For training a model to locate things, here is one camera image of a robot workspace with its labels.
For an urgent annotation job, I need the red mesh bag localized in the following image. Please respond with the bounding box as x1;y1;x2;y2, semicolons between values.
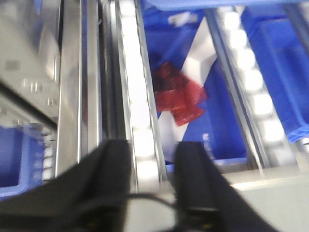
151;62;208;127

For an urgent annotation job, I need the blue bin right side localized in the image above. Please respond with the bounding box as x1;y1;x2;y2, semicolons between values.
241;4;309;143

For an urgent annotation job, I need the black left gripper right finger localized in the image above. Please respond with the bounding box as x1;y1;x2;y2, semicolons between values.
174;142;275;232

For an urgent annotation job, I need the white packet in bin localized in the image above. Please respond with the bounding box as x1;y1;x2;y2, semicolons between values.
158;16;218;142

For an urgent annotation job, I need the aluminium shelf upright post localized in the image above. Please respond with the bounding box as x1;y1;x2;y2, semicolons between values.
55;0;82;177

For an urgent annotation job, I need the white roller conveyor rail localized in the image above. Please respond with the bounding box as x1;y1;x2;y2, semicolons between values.
111;0;167;193

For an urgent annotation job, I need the blue bin lower left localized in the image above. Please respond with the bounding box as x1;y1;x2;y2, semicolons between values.
0;127;44;201

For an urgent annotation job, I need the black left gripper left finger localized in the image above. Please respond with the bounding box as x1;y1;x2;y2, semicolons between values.
0;139;131;232

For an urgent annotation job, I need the blue bin under rollers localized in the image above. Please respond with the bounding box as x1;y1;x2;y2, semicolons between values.
140;0;248;173

